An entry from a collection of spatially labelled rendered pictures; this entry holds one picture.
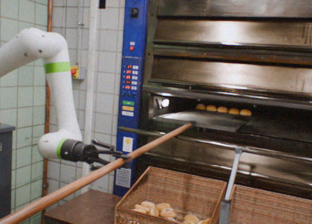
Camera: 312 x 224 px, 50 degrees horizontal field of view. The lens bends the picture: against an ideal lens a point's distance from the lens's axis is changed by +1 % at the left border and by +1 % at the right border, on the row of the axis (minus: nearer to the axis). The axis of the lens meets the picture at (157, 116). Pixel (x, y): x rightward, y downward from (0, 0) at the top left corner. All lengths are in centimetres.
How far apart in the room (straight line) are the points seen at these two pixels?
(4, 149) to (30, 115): 93
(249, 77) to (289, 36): 32
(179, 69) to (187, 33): 23
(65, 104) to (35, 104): 120
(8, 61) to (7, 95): 109
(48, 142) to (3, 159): 42
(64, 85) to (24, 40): 27
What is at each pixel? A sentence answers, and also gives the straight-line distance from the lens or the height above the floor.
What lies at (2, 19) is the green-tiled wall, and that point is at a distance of 250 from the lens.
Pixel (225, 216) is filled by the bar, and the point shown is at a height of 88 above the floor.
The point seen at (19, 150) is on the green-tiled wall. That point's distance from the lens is 270.
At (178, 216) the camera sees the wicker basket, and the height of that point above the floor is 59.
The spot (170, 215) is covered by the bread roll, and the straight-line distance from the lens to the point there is 223.
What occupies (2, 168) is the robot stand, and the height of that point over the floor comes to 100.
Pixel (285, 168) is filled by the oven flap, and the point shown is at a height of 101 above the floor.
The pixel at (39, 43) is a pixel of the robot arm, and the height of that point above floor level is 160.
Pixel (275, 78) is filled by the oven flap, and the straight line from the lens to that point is 212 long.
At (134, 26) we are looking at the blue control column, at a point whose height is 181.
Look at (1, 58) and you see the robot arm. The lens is 148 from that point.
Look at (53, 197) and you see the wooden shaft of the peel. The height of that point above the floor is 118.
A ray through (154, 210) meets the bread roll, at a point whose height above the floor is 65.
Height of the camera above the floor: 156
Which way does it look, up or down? 9 degrees down
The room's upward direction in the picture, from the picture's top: 5 degrees clockwise
